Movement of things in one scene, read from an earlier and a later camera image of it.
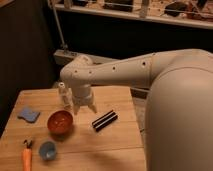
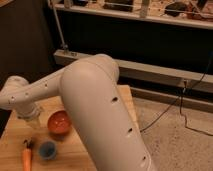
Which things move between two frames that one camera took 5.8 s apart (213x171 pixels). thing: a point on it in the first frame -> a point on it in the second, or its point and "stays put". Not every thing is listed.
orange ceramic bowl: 60,122 stays put
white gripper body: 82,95 -> 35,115
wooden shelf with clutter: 187,13 stays put
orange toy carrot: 27,160 stays put
